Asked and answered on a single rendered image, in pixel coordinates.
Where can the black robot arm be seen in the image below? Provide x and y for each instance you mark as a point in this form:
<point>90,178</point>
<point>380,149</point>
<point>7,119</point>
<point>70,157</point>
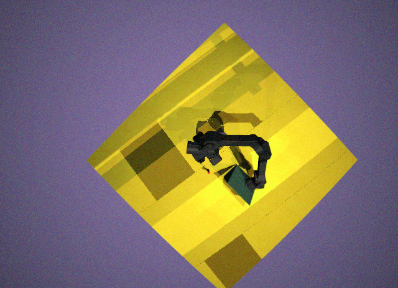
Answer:
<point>211,142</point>

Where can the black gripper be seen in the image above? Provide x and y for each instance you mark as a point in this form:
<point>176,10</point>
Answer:
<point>215,158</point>

